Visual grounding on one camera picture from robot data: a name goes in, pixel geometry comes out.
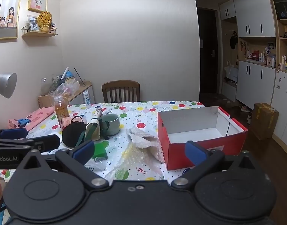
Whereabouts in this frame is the black hanging bag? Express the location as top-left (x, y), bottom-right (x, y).
top-left (230, 31), bottom-right (238, 50)

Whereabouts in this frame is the white fluffy towel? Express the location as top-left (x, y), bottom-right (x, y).
top-left (126, 126), bottom-right (166, 163)

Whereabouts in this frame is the dark door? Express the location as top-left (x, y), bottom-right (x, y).
top-left (197, 7), bottom-right (219, 95)

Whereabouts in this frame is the brown cardboard box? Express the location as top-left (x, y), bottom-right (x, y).
top-left (251, 103), bottom-right (279, 140)

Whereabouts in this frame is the clear bubble wrap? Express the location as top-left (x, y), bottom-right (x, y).
top-left (105, 143), bottom-right (163, 181)

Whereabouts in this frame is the white box red rim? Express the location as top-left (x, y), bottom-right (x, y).
top-left (157, 106), bottom-right (248, 170)

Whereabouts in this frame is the pale green cup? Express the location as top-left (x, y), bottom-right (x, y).
top-left (100, 113), bottom-right (121, 136)

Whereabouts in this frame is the dotted white tablecloth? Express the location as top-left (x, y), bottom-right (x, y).
top-left (0, 101), bottom-right (204, 181)

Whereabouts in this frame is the printed cloth bag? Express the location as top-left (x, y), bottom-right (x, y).
top-left (74, 116), bottom-right (110, 148)

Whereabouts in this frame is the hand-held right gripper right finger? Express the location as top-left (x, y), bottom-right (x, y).
top-left (171, 141), bottom-right (263, 189)

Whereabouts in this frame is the small gold framed picture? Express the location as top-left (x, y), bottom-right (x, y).
top-left (28, 0), bottom-right (48, 14)

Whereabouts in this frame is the gold framed wall poster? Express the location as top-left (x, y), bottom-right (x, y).
top-left (0, 0), bottom-right (23, 41)

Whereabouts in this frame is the light wooden side cabinet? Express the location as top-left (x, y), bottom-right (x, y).
top-left (38, 82), bottom-right (95, 108)

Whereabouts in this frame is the grey printed packet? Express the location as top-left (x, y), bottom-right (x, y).
top-left (94, 106), bottom-right (103, 122)

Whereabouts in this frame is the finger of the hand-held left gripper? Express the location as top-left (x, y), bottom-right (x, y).
top-left (0, 127), bottom-right (29, 139)
top-left (0, 134), bottom-right (61, 153)

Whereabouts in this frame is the glass jar with stick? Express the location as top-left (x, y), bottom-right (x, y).
top-left (74, 68), bottom-right (86, 86)

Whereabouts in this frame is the grey desk lamp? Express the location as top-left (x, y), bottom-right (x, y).
top-left (0, 73), bottom-right (17, 99)

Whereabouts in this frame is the brown wooden chair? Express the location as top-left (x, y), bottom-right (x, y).
top-left (102, 80), bottom-right (141, 103)

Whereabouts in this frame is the small photo frame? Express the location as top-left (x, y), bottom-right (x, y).
top-left (27, 15), bottom-right (38, 32)

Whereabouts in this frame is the white wooden cabinet wall unit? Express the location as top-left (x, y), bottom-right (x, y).
top-left (219, 0), bottom-right (287, 147)

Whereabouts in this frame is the gold ornament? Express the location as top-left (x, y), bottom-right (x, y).
top-left (37, 11), bottom-right (53, 33)

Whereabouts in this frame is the small pink fluffy cloth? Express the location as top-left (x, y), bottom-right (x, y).
top-left (61, 117), bottom-right (79, 129)

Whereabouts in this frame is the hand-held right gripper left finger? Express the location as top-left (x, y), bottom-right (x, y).
top-left (16, 140), bottom-right (109, 190)

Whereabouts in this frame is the clear plastic snack bag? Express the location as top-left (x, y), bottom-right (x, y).
top-left (48, 81), bottom-right (80, 99)

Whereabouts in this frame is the white paper bag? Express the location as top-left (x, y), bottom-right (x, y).
top-left (224, 61), bottom-right (239, 81)

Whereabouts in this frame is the bright green object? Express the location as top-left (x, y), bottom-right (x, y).
top-left (92, 140), bottom-right (109, 159)

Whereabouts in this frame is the wooden wall shelf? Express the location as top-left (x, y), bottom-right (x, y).
top-left (22, 26), bottom-right (58, 38)

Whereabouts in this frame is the pink patterned garment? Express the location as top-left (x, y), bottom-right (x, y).
top-left (9, 106), bottom-right (55, 132)

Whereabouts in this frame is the amber tea bottle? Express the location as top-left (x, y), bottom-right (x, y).
top-left (54, 96), bottom-right (70, 130)

